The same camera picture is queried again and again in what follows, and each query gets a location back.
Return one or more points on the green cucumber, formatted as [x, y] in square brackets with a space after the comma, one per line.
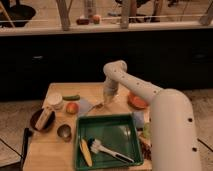
[71, 98]

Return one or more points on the beige bread slice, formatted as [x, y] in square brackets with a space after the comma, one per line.
[44, 119]

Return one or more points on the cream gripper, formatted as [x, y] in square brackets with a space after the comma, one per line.
[109, 96]

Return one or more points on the yellow corn cob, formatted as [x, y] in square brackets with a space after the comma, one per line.
[86, 152]

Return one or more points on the red apple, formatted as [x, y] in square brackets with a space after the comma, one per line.
[72, 108]

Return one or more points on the purple grape bunch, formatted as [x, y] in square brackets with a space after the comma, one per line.
[146, 147]

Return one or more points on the green apple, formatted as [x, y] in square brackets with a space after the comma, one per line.
[146, 130]

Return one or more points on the small metal cup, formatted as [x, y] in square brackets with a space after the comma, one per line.
[64, 132]

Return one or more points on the wooden table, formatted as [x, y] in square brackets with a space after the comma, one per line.
[48, 152]

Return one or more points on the orange plastic bowl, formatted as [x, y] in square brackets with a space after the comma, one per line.
[136, 101]

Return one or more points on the white dish brush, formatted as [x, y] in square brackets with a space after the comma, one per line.
[96, 146]

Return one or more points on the green plastic tray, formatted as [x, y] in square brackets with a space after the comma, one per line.
[116, 132]

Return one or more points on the light blue cloth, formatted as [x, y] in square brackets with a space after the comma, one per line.
[84, 107]

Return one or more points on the black handle tool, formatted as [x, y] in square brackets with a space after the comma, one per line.
[27, 134]

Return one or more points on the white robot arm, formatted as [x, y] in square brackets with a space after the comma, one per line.
[173, 137]

